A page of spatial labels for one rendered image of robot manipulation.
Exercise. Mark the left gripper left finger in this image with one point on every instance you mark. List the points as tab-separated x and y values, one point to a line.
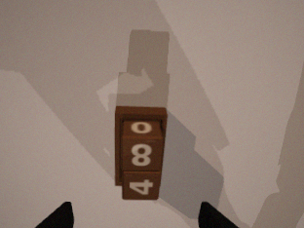
62	217

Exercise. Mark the brown number cube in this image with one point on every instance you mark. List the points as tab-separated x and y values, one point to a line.
141	185
141	145

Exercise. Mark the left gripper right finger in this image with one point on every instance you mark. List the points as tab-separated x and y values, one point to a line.
210	217

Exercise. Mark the brown rectangular tray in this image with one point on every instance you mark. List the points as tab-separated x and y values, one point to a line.
136	113

